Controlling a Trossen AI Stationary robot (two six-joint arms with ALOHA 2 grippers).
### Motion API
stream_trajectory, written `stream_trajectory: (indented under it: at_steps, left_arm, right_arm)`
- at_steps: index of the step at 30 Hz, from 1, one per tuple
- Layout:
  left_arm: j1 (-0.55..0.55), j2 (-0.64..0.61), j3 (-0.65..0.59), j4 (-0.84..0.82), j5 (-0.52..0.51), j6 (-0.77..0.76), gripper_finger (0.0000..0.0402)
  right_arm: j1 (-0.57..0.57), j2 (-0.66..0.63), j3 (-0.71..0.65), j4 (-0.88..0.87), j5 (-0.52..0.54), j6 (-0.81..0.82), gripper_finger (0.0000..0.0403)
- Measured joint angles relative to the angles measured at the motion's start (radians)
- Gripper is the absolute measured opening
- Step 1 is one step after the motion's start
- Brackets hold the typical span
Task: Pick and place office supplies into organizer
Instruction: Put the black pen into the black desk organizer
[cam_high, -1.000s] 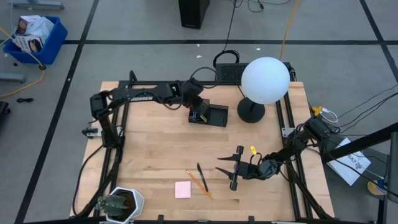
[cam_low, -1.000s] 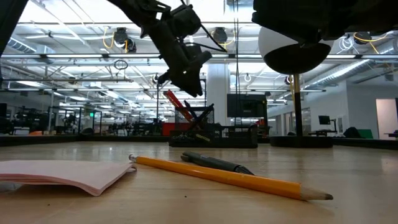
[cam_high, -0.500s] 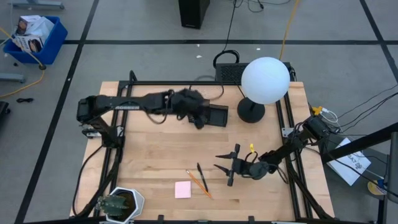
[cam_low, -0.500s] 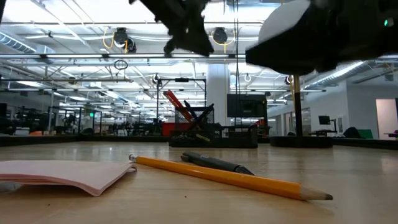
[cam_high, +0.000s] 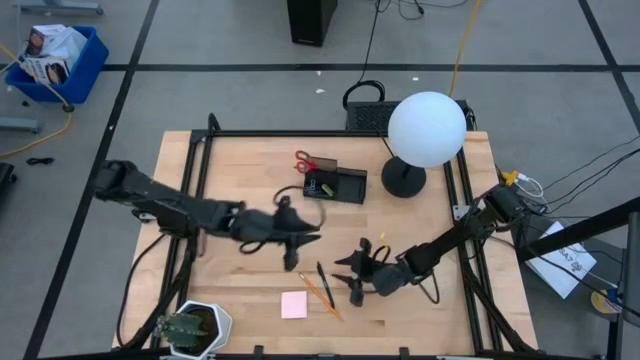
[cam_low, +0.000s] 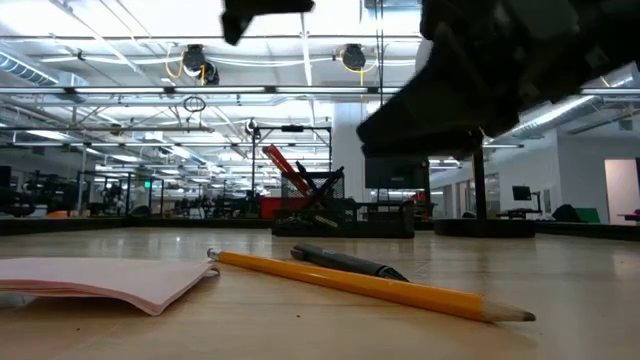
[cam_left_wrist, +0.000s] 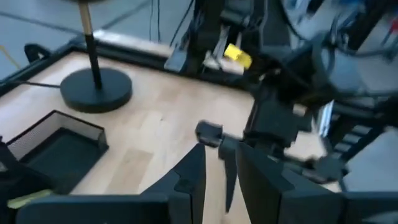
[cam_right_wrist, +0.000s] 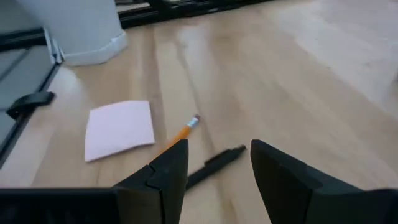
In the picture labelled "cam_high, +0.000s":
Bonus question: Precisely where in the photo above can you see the pink sticky note pad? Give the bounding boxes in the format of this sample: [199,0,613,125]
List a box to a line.
[280,290,309,320]

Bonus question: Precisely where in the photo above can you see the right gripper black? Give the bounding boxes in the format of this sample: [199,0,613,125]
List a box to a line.
[332,238,401,307]

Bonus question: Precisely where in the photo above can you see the black metal beam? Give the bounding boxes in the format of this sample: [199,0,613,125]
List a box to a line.
[514,196,640,264]

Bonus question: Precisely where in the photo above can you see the black power cable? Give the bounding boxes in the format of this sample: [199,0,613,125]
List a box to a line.
[342,0,387,109]

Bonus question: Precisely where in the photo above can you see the white printed cardboard box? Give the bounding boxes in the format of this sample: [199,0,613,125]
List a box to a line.
[24,23,89,64]
[20,54,72,86]

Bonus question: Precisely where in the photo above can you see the black mesh-top computer case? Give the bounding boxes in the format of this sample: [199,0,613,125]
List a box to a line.
[344,99,474,133]

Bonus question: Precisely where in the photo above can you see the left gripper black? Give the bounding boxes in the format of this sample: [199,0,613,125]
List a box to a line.
[232,196,324,273]

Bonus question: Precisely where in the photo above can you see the red-handled scissors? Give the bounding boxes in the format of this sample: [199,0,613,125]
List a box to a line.
[294,149,320,175]

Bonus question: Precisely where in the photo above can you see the blue plastic bin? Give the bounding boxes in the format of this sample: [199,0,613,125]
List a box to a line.
[4,24,110,105]

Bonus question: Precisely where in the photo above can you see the grey metal post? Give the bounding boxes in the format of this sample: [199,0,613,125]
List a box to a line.
[618,212,640,329]

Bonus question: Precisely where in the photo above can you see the black aluminium table frame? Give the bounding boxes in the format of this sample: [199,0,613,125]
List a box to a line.
[114,112,539,357]

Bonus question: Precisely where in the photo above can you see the white printed paper sheet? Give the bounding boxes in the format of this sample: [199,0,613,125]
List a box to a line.
[525,220,599,300]

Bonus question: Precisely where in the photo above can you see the black floor object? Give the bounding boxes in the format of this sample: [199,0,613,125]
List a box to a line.
[0,162,19,201]

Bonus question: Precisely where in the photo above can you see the grey metal floor rail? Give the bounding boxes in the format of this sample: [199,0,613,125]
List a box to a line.
[0,117,43,134]
[14,0,105,16]

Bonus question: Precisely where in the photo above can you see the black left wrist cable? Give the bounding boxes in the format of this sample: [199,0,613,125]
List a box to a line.
[272,184,327,226]

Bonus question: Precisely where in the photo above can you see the round yellow disc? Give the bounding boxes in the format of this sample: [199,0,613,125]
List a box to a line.
[590,288,624,315]

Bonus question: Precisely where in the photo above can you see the black mesh desk organizer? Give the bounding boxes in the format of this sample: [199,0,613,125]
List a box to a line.
[302,157,369,205]

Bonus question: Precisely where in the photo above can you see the green cactus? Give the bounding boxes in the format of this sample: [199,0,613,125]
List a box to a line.
[153,312,210,349]

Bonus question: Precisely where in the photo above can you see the yellow floor cable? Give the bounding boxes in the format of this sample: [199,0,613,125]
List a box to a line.
[448,0,484,98]

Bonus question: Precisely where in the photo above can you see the black computer tower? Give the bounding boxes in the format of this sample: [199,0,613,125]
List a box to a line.
[286,0,339,48]

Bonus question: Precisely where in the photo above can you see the yellow pencil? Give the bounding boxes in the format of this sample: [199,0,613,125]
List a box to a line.
[298,272,344,322]

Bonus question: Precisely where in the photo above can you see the white hexagonal plant pot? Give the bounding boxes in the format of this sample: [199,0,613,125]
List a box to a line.
[169,299,234,359]

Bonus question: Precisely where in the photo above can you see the black capped marker pen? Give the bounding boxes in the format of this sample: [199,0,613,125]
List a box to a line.
[315,261,336,310]

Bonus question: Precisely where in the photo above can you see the yellow hose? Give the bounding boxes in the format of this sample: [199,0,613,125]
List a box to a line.
[0,42,75,159]

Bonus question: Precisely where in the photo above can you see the white globe table lamp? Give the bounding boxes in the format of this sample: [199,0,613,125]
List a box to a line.
[381,91,468,199]

